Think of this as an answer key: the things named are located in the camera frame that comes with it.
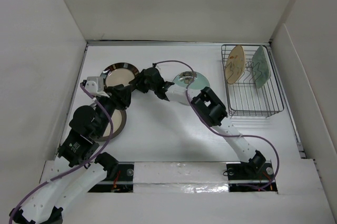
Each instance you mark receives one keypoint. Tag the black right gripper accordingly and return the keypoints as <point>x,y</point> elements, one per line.
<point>138,83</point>

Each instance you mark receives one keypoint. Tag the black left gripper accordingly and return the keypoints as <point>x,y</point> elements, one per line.
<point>121,93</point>

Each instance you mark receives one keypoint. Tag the brown rim cream plate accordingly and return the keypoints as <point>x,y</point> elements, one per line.
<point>119,118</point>

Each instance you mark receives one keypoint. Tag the black striped rim plate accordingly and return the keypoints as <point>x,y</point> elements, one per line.
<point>119,73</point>

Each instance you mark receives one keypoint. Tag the teal oval flower plate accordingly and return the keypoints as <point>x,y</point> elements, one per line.
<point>194,80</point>

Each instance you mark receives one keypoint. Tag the beige bird plate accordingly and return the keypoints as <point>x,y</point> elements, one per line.
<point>235,64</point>

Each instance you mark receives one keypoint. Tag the teal rectangular berry plate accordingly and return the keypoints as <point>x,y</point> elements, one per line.
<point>261,67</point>

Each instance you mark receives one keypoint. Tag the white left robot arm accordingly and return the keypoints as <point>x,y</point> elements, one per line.
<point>80,162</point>

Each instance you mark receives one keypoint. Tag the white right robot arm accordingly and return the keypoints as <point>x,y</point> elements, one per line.
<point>208,107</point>

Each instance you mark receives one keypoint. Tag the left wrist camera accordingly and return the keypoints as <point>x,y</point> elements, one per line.
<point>94,85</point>

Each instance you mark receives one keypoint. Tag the black wire dish rack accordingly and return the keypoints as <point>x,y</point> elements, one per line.
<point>243,98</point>

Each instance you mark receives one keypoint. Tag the metal base rail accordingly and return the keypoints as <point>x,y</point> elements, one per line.
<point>186,177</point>

